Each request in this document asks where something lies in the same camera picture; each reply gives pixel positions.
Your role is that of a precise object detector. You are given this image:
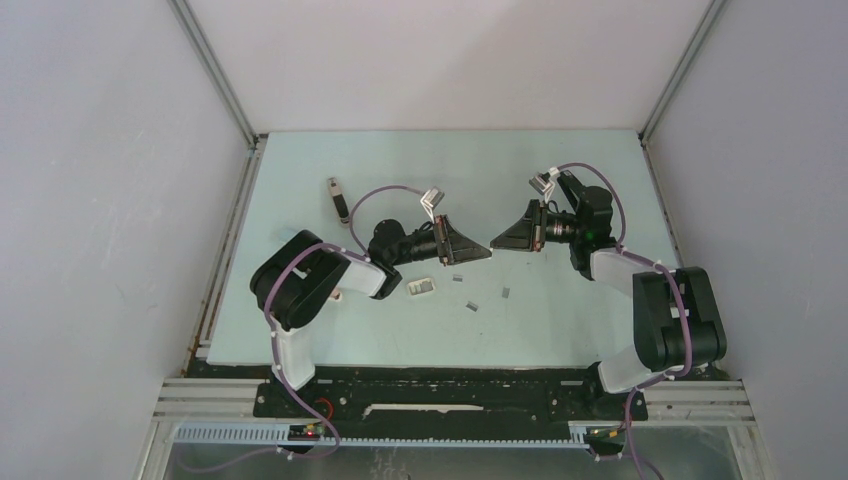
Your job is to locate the staple box tray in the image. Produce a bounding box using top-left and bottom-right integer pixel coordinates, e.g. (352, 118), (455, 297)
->
(406, 277), (436, 298)

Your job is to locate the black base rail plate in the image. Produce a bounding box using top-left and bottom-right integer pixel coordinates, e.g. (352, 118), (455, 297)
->
(187, 361), (648, 444)

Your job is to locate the beige and black large stapler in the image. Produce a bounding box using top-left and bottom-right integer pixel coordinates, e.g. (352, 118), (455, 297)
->
(327, 177), (351, 228)

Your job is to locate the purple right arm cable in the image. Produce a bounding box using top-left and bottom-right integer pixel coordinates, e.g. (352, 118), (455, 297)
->
(553, 162), (697, 480)

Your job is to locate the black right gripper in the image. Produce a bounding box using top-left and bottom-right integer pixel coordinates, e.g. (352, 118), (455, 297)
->
(490, 199), (585, 252)

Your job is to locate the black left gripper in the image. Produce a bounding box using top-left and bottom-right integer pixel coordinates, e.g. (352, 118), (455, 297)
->
(390, 215), (490, 267)

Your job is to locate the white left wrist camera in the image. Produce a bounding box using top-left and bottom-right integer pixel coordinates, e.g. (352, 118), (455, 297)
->
(419, 187), (445, 223)

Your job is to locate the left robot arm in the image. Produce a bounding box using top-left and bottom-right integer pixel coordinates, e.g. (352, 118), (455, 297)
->
(249, 215), (492, 417)

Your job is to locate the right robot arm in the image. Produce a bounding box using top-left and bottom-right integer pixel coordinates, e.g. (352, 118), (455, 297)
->
(490, 168), (728, 418)

